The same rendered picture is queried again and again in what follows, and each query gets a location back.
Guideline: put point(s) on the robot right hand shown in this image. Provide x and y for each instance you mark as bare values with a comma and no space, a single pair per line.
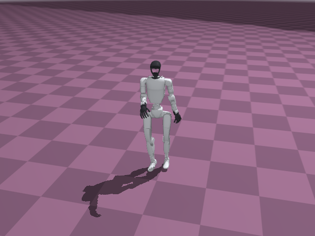
143,110

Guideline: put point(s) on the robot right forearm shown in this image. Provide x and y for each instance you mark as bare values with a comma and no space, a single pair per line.
143,99

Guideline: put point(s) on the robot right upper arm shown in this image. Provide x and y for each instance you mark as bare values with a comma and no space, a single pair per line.
143,87

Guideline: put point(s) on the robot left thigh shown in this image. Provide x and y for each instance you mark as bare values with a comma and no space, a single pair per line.
166,125

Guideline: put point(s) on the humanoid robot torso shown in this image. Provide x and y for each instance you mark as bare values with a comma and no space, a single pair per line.
156,93

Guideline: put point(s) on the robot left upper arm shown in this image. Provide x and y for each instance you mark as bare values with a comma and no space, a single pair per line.
168,83

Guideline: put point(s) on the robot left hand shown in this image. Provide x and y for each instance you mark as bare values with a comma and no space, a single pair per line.
177,117

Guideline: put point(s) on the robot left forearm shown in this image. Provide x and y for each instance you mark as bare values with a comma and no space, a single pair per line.
173,106

